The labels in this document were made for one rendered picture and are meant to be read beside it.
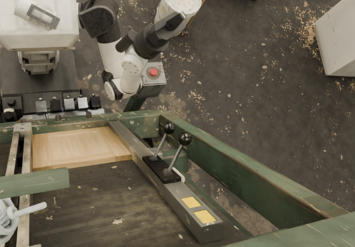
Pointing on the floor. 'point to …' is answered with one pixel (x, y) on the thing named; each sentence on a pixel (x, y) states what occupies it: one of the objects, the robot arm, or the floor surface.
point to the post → (134, 104)
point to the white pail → (179, 1)
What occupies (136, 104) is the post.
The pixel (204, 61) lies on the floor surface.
